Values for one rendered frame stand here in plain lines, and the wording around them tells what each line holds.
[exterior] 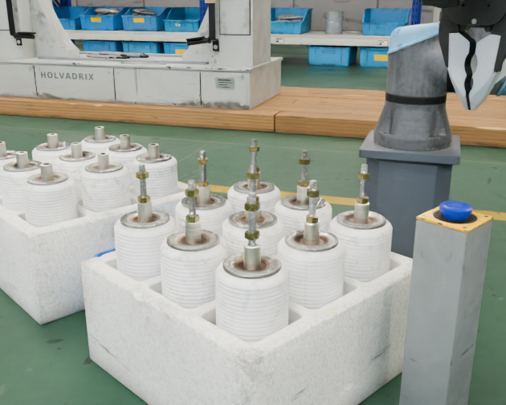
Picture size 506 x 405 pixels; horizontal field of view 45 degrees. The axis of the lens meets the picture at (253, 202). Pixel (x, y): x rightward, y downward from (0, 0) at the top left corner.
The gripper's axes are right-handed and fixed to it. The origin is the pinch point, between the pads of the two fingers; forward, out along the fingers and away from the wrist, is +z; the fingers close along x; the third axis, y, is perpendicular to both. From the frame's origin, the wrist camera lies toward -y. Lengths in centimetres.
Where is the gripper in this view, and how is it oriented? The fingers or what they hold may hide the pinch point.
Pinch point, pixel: (468, 100)
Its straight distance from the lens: 77.7
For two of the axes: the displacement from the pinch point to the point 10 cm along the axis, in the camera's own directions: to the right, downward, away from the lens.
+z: 0.0, 9.5, 3.3
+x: -7.0, -2.3, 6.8
